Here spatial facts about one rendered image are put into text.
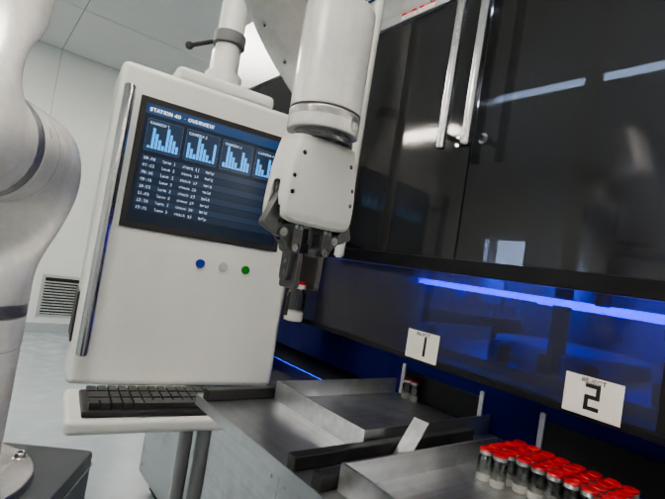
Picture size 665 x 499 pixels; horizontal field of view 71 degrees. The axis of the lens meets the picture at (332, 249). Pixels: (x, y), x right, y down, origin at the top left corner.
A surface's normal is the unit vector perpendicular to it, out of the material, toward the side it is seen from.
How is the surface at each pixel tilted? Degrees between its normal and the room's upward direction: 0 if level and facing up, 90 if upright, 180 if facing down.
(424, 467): 90
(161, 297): 90
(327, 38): 90
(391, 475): 90
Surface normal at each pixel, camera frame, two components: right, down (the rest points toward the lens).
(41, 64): 0.61, 0.07
